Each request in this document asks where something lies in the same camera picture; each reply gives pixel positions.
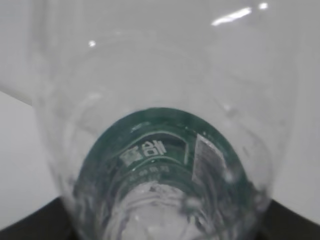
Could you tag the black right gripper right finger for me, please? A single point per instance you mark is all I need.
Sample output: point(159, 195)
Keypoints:
point(281, 223)

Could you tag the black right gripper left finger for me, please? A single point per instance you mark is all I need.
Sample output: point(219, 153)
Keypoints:
point(51, 222)

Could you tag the clear water bottle green label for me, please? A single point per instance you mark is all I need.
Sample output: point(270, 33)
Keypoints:
point(165, 119)

